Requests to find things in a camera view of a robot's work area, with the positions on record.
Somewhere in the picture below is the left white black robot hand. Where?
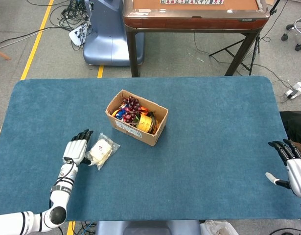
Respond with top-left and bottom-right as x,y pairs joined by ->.
63,129 -> 94,166

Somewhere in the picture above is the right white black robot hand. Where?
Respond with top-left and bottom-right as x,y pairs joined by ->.
265,139 -> 301,198

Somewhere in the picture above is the transparent bag with cake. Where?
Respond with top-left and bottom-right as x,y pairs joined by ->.
84,132 -> 121,171

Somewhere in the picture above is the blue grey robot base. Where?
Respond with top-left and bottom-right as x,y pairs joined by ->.
83,0 -> 145,66

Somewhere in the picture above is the brown cardboard box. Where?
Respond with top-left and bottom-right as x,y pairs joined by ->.
105,89 -> 169,147

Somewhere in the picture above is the white plastic bag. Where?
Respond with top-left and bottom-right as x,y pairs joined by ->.
200,219 -> 239,235

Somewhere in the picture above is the black seat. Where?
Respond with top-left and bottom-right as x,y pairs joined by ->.
279,111 -> 301,150

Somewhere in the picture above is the blue snack packet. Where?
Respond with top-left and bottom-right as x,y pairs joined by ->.
112,107 -> 128,120

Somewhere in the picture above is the purple grape bunch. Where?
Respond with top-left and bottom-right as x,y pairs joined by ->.
122,96 -> 142,123

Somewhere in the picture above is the yellow round can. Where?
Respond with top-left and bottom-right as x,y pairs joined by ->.
137,115 -> 155,134

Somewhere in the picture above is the white floor power strip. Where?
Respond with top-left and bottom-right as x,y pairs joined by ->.
284,82 -> 301,100

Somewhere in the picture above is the blue carpet table cover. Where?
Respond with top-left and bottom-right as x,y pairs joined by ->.
0,75 -> 301,222

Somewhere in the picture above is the grey blue robot torso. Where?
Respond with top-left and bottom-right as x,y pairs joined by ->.
95,220 -> 202,235

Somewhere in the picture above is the white power strip with plugs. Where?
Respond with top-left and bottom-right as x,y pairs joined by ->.
69,23 -> 89,47

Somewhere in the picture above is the black tripod stand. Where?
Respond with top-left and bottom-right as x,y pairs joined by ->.
208,0 -> 282,76

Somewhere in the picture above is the chrome wheeled stool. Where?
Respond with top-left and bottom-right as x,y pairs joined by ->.
281,17 -> 301,51

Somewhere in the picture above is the brown mahjong table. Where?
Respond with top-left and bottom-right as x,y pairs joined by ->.
122,0 -> 270,78

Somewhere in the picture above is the face-up mahjong tile row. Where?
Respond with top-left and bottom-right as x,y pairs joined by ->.
161,0 -> 224,5

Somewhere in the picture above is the black cord bundle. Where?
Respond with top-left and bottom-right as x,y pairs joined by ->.
147,112 -> 160,134

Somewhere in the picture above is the black floor cable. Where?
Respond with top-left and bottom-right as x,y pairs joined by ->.
0,24 -> 68,48

